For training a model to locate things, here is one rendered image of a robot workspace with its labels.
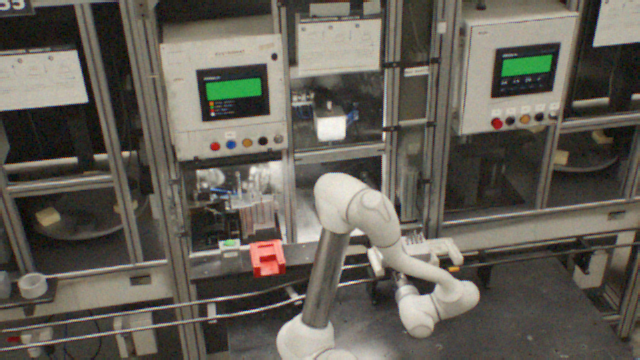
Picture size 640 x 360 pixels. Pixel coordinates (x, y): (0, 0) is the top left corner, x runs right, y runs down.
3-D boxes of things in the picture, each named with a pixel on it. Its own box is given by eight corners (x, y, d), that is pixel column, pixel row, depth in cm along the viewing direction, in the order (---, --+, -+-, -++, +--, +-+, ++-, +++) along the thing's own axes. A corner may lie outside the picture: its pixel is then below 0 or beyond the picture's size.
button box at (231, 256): (222, 273, 276) (219, 249, 269) (221, 261, 282) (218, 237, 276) (242, 270, 277) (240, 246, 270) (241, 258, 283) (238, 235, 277)
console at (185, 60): (177, 165, 258) (159, 48, 234) (176, 130, 282) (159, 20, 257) (289, 152, 264) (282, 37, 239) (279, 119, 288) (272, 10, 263)
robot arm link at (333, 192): (301, 393, 240) (264, 357, 255) (335, 380, 251) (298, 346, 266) (350, 191, 213) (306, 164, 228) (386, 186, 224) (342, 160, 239)
